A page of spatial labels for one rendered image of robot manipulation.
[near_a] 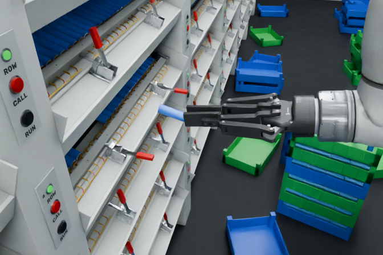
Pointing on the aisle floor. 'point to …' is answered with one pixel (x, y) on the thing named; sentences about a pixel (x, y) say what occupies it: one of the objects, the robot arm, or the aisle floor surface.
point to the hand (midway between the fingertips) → (203, 115)
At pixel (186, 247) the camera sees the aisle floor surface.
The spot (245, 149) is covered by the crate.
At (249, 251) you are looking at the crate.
